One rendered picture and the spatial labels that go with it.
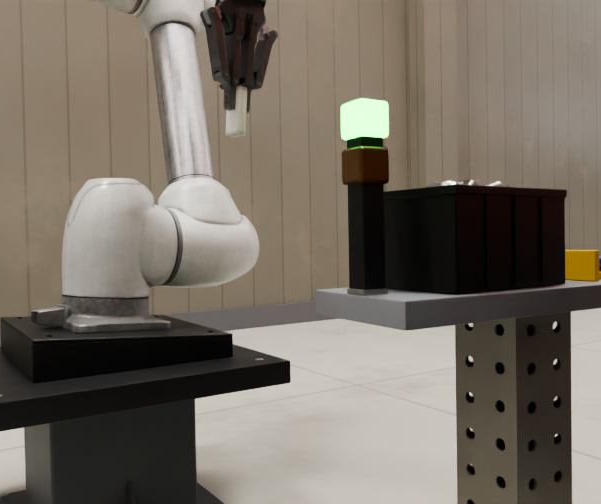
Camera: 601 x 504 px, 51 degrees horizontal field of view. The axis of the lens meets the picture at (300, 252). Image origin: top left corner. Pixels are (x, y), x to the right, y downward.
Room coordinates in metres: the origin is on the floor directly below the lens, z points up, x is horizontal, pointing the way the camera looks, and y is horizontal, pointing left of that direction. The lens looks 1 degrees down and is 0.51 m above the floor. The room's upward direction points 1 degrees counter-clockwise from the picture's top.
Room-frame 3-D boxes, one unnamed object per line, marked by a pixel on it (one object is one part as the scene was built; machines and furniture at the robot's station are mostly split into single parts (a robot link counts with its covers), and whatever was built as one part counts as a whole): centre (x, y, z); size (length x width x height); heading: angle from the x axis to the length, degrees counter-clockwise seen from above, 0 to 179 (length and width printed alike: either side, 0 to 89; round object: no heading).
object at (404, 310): (0.79, -0.24, 0.44); 0.43 x 0.17 x 0.03; 120
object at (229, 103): (0.91, 0.10, 0.73); 0.03 x 0.01 x 0.05; 133
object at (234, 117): (0.92, 0.09, 0.70); 0.03 x 0.01 x 0.07; 43
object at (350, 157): (0.69, -0.07, 0.59); 0.04 x 0.04 x 0.04; 30
